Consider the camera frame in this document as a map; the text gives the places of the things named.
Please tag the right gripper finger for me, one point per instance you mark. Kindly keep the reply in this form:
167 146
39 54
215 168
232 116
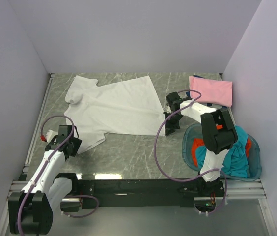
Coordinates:
170 117
171 127

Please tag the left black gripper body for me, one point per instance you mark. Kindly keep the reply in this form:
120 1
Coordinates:
76 143

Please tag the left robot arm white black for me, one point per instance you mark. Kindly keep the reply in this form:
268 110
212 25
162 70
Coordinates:
31 211

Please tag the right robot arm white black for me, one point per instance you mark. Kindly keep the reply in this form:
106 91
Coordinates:
218 131

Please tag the blue white folded t-shirt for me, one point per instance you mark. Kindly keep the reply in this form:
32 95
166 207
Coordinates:
212 105

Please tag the translucent blue laundry basket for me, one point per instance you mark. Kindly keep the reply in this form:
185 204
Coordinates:
254 163

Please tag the orange t-shirt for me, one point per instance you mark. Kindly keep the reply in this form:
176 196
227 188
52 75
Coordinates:
240 149

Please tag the pink folded t-shirt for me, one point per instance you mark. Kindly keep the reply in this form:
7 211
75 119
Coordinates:
212 91

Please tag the black base crossbar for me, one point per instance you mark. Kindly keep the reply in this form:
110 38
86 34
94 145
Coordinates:
140 193

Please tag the teal t-shirt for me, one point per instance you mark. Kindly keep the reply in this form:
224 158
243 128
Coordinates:
240 170

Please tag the aluminium rail frame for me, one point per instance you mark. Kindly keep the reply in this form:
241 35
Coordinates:
16 185

